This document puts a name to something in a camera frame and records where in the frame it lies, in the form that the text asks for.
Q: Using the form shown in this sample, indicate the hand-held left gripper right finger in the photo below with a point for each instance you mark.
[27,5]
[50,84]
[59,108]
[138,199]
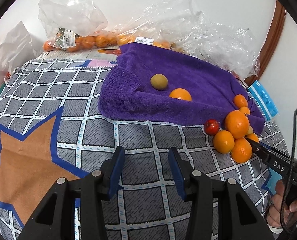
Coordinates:
[176,172]

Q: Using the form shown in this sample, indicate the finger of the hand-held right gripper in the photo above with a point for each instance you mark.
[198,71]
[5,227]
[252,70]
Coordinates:
[257,148]
[276,149]

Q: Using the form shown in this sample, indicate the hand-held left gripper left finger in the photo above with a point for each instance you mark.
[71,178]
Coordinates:
[116,175]

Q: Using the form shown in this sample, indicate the orange mandarin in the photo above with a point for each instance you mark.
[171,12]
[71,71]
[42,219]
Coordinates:
[223,141]
[253,137]
[241,151]

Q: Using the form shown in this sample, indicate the pale yellow cherry tomato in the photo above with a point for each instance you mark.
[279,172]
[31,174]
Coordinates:
[250,130]

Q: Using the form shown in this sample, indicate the large orange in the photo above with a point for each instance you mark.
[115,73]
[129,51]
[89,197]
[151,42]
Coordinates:
[236,124]

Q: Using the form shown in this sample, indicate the small orange kumquat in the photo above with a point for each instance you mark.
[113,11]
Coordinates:
[240,101]
[244,110]

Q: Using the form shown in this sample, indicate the red cherry tomato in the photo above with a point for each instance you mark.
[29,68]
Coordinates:
[211,126]

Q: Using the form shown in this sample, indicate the yellow-orange citrus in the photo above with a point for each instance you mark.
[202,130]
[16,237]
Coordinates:
[180,95]

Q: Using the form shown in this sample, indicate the olive yellow round fruit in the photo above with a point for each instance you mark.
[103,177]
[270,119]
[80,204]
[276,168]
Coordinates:
[159,81]

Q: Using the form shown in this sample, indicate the blue tissue pack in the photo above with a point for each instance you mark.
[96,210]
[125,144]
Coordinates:
[263,100]

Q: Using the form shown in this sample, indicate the grey checkered star blanket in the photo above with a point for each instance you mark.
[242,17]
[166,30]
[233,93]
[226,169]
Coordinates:
[143,135]

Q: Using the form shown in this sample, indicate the purple towel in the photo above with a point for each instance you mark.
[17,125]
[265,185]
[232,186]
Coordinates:
[201,80]

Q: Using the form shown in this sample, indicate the white printed paper sheet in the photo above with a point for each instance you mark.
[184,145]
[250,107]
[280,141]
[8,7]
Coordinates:
[88,53]

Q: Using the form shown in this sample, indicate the clear bag of kumquats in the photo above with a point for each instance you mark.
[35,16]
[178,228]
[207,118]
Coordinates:
[163,17]

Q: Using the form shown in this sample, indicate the translucent white plastic bag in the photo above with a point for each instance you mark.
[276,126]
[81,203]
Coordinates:
[16,45]

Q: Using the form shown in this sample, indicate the clear bag of mandarins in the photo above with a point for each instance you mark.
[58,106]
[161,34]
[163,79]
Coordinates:
[71,12]

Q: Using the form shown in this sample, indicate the brown wooden door frame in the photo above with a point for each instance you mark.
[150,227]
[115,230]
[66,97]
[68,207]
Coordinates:
[273,30]

